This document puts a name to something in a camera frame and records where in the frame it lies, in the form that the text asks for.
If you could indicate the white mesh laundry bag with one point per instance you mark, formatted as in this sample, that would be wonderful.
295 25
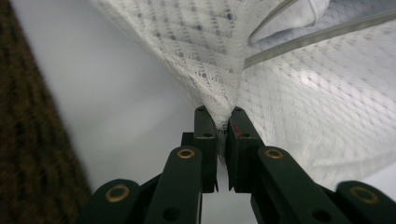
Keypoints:
311 109

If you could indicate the brown wicker basket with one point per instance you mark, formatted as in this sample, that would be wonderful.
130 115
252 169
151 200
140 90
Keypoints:
28 140

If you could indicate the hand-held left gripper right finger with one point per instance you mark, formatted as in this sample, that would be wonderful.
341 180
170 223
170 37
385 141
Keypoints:
243 155

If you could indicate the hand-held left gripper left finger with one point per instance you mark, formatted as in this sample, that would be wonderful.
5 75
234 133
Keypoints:
205 149

